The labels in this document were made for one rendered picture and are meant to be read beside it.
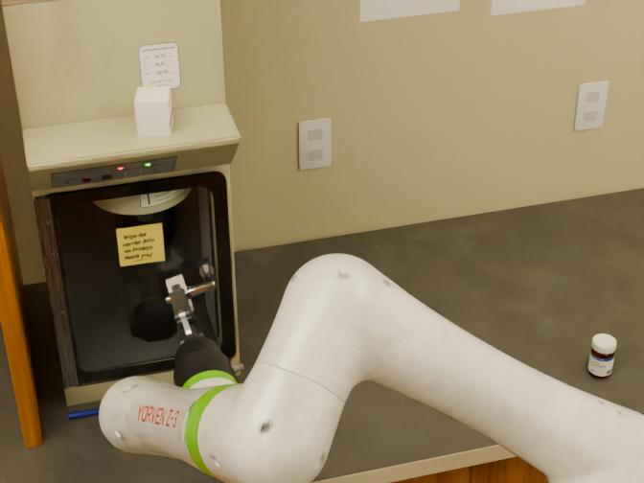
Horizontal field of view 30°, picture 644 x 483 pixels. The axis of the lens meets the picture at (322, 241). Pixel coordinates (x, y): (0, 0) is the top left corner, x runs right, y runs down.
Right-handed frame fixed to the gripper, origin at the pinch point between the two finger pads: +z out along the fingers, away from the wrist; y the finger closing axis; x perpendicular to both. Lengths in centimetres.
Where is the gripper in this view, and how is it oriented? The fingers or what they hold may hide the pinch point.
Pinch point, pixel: (179, 294)
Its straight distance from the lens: 204.9
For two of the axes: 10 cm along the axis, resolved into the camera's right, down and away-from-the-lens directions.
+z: -2.7, -5.4, 8.0
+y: -2.3, -7.7, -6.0
